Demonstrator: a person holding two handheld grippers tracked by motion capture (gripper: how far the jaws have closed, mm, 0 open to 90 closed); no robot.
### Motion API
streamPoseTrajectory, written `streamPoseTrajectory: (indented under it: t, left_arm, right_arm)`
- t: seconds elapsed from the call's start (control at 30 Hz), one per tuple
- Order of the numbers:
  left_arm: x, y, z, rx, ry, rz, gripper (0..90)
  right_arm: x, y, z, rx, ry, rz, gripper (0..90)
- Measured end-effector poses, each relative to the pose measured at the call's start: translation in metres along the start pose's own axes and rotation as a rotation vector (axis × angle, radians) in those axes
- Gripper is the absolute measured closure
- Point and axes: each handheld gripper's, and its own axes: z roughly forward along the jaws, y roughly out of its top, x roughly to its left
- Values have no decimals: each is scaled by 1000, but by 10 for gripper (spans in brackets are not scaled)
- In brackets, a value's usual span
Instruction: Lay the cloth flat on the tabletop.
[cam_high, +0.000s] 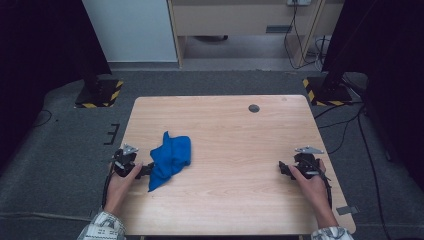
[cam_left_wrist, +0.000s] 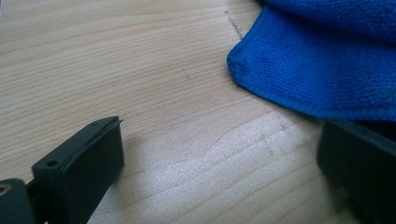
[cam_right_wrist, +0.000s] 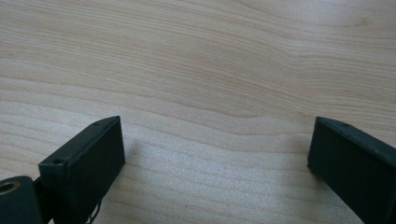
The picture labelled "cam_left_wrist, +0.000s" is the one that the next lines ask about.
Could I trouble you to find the blue towel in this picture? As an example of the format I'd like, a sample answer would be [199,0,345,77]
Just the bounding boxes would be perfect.
[226,0,396,141]

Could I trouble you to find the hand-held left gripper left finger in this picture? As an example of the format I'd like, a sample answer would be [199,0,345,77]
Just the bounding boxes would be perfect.
[31,115,125,224]

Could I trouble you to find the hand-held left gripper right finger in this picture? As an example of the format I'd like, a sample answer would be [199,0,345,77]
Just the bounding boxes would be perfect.
[317,117,396,224]

